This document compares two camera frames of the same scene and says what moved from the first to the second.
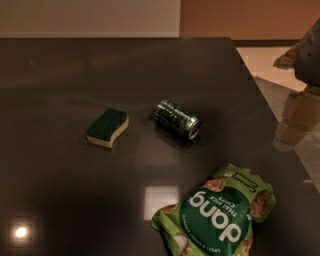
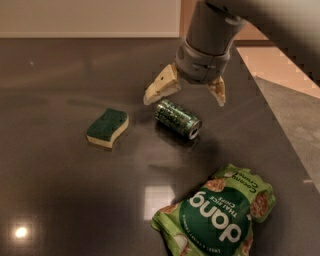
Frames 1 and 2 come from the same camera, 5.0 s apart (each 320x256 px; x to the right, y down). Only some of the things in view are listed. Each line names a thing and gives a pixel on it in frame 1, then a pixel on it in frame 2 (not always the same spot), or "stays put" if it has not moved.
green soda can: [177, 119] stays put
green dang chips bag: [217, 220] stays put
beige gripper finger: [302, 114] → [194, 65]
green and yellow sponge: [106, 126] stays put
